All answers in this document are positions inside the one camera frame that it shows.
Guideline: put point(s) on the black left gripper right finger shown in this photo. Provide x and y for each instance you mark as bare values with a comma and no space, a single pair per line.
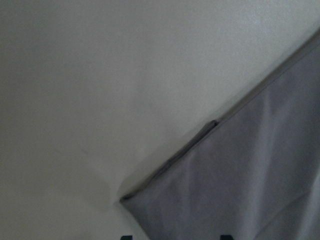
226,237

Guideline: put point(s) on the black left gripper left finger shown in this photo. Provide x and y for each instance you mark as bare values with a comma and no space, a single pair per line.
126,237

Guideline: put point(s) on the brown t-shirt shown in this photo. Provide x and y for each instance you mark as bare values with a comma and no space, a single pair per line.
254,174

